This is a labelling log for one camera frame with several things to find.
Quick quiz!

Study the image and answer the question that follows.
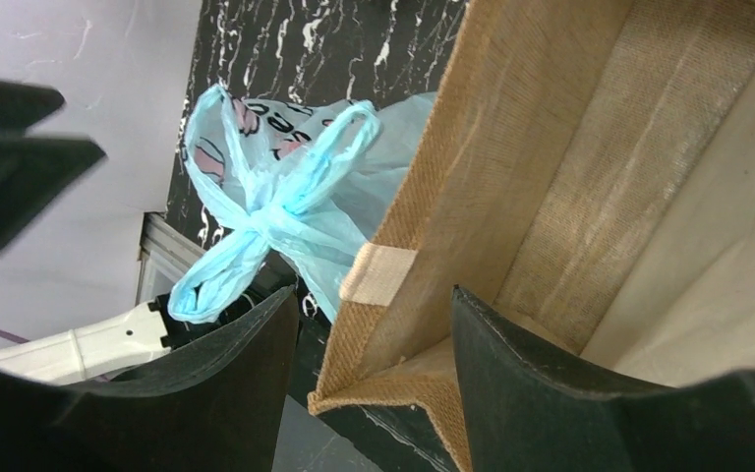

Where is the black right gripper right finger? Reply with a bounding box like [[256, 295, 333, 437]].
[[451, 286, 755, 471]]

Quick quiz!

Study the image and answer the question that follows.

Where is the brown paper bag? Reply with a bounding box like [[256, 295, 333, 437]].
[[308, 1, 755, 471]]

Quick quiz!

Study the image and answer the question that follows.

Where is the light blue plastic grocery bag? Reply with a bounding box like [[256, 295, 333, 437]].
[[168, 85, 436, 324]]

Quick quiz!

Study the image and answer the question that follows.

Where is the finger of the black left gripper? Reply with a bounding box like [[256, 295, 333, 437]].
[[0, 80, 65, 131], [0, 135, 105, 251]]

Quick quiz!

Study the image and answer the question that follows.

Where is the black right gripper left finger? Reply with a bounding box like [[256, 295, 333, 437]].
[[0, 286, 299, 471]]

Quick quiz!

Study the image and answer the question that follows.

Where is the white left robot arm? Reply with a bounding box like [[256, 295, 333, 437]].
[[0, 80, 291, 384]]

